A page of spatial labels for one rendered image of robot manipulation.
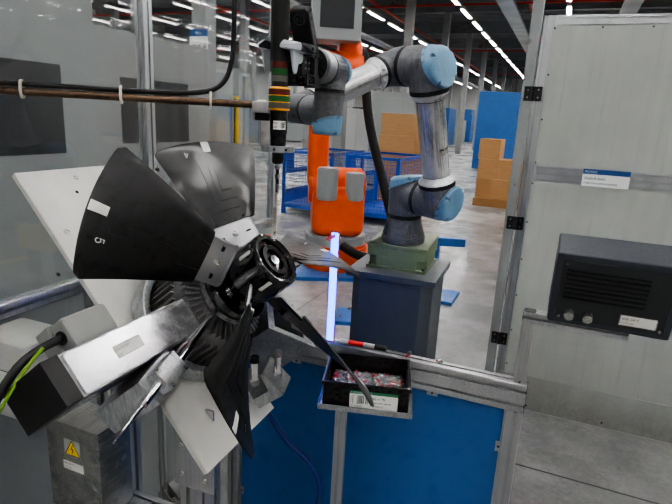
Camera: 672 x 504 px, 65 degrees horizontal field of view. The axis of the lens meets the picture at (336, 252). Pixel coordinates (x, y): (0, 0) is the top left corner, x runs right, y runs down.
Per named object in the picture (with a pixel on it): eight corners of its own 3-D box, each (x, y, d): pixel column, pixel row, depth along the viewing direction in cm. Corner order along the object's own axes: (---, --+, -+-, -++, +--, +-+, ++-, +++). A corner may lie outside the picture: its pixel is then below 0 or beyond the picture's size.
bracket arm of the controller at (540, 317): (521, 322, 132) (523, 311, 131) (522, 318, 135) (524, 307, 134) (627, 341, 124) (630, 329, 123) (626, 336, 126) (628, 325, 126)
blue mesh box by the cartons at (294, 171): (279, 212, 817) (281, 148, 792) (314, 202, 931) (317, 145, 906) (331, 219, 784) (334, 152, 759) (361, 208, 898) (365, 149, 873)
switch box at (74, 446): (84, 479, 128) (78, 397, 122) (133, 498, 122) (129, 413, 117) (52, 503, 120) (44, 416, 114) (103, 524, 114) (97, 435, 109)
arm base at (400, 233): (391, 231, 196) (393, 205, 193) (430, 238, 189) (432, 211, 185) (374, 241, 183) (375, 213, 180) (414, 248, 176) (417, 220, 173)
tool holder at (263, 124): (252, 151, 105) (252, 100, 102) (250, 149, 111) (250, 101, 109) (297, 153, 107) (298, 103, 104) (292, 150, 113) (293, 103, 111)
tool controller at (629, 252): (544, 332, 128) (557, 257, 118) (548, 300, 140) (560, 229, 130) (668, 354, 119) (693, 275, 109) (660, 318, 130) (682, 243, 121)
